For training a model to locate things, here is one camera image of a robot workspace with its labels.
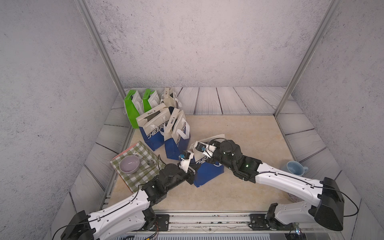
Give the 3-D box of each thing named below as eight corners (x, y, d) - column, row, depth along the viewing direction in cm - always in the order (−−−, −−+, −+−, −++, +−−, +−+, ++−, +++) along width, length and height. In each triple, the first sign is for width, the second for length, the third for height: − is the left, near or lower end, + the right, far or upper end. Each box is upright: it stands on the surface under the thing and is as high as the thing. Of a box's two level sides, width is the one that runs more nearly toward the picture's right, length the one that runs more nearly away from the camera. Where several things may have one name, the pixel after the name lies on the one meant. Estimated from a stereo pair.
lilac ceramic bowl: (119, 175, 90) (116, 171, 86) (125, 159, 96) (122, 155, 93) (138, 175, 90) (136, 171, 86) (143, 159, 96) (140, 155, 93)
